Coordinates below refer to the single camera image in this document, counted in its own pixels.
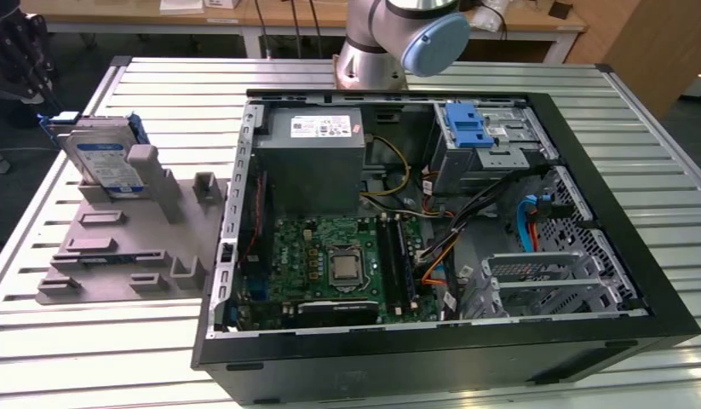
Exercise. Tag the green motherboard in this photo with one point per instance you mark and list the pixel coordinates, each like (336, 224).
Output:
(304, 238)

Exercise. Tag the metal optical drive cage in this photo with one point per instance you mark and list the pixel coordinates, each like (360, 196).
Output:
(457, 170)

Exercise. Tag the small white box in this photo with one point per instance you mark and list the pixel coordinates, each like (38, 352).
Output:
(221, 3)

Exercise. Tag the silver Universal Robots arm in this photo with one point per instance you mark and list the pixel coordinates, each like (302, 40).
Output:
(366, 59)

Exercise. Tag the metal disk bay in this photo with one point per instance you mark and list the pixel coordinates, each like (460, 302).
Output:
(542, 284)

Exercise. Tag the white PSU label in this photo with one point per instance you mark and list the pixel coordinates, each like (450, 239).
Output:
(321, 125)

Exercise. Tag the black RAM slot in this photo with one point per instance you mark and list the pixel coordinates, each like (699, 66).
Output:
(410, 264)
(394, 264)
(386, 264)
(402, 264)

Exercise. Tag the hard disk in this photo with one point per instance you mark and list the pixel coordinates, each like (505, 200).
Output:
(105, 166)

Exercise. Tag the wooden desk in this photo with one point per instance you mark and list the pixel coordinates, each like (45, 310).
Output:
(156, 19)

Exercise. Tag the CPU socket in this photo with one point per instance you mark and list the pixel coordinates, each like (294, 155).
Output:
(344, 249)

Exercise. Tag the grey parts rack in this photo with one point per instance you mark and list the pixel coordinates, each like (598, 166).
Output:
(128, 238)

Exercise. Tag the silver CPU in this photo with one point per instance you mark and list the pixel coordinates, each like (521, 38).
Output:
(345, 267)

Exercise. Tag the black graphics card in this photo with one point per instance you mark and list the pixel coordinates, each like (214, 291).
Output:
(338, 313)

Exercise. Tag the grey power supply unit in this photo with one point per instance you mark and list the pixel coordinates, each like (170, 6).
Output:
(309, 179)

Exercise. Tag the blue drive latch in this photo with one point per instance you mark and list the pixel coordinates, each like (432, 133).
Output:
(466, 128)

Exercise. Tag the black PC case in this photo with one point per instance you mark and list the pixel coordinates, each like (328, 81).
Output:
(384, 362)

